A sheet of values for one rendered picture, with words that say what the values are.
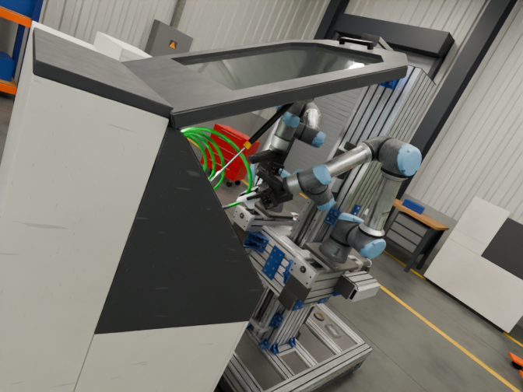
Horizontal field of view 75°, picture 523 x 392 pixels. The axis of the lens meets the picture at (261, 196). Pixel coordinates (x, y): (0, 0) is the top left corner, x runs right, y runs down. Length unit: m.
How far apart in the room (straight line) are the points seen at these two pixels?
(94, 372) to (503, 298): 5.52
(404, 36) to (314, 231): 6.55
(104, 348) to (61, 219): 0.48
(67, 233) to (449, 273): 5.73
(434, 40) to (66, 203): 7.38
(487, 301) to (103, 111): 5.81
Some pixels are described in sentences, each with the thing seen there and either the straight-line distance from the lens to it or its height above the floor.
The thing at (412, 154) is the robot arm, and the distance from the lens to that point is 1.47.
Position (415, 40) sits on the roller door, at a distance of 7.94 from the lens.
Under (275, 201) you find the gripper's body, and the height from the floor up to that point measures 1.28.
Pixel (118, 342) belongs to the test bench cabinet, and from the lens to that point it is 1.24.
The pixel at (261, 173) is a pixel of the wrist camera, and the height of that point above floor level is 1.36.
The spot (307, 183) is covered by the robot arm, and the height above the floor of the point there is 1.40.
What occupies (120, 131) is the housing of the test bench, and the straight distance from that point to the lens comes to 0.84.
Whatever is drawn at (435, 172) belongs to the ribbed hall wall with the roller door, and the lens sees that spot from 7.40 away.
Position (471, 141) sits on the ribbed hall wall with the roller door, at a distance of 7.36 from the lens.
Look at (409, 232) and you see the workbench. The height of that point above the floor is 0.60.
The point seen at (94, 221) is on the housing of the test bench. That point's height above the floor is 1.17.
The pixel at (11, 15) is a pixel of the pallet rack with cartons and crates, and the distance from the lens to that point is 6.16.
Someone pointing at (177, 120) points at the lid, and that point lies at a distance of 0.85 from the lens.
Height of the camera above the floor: 1.61
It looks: 16 degrees down
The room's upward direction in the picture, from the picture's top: 25 degrees clockwise
